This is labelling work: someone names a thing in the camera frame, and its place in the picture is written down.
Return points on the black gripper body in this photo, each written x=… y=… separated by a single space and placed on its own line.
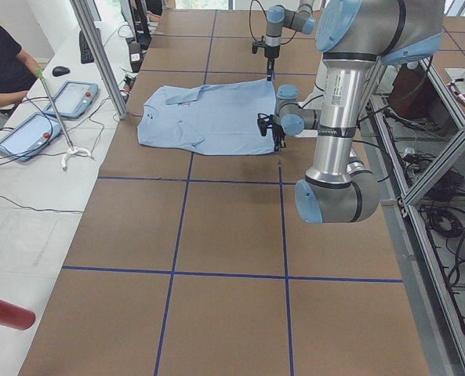
x=270 y=52
x=277 y=131

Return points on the light blue t-shirt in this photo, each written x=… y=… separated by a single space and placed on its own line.
x=209 y=119

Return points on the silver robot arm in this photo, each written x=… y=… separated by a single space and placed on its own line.
x=352 y=36
x=278 y=18

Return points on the black power adapter box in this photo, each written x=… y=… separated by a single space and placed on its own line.
x=135 y=56

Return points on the black keyboard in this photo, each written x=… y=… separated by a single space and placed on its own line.
x=86 y=55

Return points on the far blue teach pendant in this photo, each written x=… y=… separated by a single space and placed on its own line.
x=74 y=97

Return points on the blue teach pendant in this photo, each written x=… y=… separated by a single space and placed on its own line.
x=30 y=137
x=74 y=97

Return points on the black computer mouse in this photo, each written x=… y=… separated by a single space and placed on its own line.
x=60 y=71

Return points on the silver reacher grabber stick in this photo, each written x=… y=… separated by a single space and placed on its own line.
x=72 y=149

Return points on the near blue teach pendant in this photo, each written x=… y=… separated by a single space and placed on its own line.
x=30 y=137

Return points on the person in black shirt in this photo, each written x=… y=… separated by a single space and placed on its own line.
x=18 y=70

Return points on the red cylinder bottle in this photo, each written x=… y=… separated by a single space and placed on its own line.
x=15 y=317

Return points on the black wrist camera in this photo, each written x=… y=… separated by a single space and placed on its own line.
x=264 y=123
x=257 y=44

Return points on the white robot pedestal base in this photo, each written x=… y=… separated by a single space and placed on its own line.
x=314 y=100

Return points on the aluminium frame rack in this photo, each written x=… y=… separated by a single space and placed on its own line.
x=418 y=112

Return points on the aluminium frame post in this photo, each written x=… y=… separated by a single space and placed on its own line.
x=88 y=27

